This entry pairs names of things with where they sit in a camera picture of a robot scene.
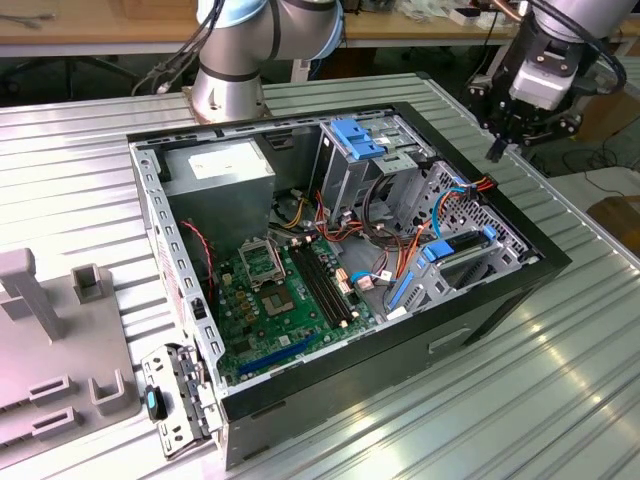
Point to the black RAM slot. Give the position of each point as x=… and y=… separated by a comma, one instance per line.
x=318, y=285
x=325, y=284
x=311, y=286
x=332, y=283

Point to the large cardboard box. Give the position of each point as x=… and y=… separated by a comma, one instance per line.
x=610, y=115

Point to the hard disk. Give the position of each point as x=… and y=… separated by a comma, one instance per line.
x=437, y=250

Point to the black blue latch tab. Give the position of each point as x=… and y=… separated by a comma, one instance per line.
x=152, y=400

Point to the grey power supply unit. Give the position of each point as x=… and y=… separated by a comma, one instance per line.
x=220, y=205

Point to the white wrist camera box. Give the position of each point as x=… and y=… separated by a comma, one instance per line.
x=540, y=85

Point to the blue plastic bay latch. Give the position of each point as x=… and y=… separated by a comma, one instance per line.
x=357, y=140

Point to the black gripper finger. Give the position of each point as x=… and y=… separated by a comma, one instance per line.
x=482, y=107
x=555, y=130

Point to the long wooden desk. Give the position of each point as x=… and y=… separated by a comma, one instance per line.
x=100, y=25

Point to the grey metal disk bay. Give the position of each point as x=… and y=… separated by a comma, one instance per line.
x=425, y=295

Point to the CPU socket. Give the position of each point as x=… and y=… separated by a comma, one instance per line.
x=275, y=302

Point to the blue expansion slot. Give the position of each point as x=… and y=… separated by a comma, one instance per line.
x=275, y=356

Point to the grey optical drive cage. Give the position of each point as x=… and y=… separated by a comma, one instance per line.
x=345, y=175

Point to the silver expansion bracket cover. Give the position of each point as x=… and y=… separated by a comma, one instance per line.
x=172, y=435

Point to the green motherboard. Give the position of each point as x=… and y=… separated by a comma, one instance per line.
x=280, y=330

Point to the small brown box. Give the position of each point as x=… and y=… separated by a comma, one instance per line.
x=617, y=215

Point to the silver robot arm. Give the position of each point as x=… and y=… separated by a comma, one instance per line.
x=225, y=95

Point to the grey parts rack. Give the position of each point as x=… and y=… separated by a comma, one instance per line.
x=65, y=360

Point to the black open PC case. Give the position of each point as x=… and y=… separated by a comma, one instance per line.
x=400, y=360

